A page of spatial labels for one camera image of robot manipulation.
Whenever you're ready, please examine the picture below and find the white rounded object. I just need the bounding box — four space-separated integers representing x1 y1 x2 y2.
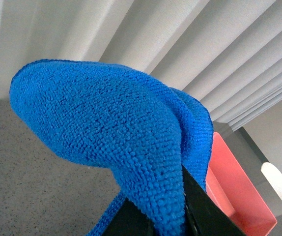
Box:
260 162 282 201

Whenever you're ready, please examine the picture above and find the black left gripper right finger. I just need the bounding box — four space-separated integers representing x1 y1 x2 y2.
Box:
182 167 242 236

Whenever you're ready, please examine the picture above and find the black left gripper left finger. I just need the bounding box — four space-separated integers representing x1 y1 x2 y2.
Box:
102 198 157 236

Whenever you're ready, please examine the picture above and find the white pleated curtain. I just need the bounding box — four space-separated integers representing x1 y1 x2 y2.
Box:
0 0 282 130

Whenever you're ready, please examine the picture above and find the pink plastic tray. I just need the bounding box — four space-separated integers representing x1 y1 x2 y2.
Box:
206 132 277 236

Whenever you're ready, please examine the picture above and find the blue microfiber cloth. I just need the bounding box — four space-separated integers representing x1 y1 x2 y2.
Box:
9 59 213 236

